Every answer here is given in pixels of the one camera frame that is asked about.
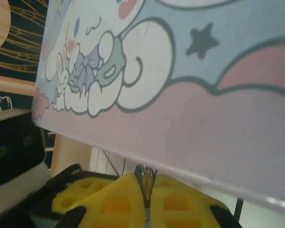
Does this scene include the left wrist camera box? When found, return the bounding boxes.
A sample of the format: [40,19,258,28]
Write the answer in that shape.
[0,109,52,190]

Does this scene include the light blue plastic pouch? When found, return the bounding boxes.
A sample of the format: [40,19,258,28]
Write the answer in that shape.
[32,0,285,205]

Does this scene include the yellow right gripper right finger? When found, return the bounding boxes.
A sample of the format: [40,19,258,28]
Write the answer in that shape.
[149,174,238,228]

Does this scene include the dark panel peach circle gold lines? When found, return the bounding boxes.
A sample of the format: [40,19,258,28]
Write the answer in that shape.
[0,0,49,75]

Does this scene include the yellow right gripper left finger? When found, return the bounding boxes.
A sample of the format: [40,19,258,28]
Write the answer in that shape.
[58,173,148,228]

